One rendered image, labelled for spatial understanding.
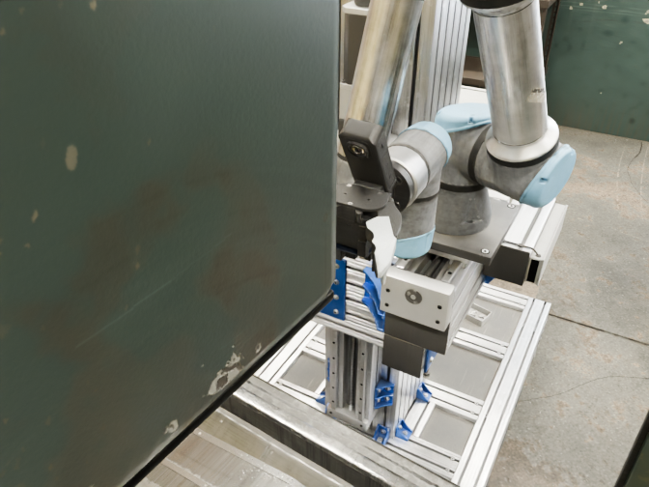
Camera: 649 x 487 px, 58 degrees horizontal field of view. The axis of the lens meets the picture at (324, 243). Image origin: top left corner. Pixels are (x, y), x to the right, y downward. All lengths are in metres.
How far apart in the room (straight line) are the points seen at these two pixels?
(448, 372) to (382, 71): 1.52
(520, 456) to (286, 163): 2.14
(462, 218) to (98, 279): 1.02
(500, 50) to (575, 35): 3.92
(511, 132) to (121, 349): 0.84
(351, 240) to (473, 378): 1.59
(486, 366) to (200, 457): 1.25
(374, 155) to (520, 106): 0.35
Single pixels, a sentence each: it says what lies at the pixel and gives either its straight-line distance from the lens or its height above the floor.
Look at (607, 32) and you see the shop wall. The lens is 4.77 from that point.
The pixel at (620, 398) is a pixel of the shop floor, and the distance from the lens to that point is 2.65.
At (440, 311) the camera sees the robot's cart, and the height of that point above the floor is 1.07.
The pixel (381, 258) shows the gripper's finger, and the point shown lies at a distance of 0.59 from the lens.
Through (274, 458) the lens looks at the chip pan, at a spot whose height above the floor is 0.67.
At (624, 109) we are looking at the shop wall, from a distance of 4.90.
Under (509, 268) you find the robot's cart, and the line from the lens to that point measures 1.34.
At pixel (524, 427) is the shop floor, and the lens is 2.41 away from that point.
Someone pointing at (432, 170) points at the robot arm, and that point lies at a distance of 0.80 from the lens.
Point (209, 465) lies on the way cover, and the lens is 1.33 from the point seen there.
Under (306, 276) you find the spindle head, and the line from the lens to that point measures 0.27.
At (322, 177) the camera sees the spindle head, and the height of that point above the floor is 1.67.
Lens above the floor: 1.79
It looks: 34 degrees down
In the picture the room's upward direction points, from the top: straight up
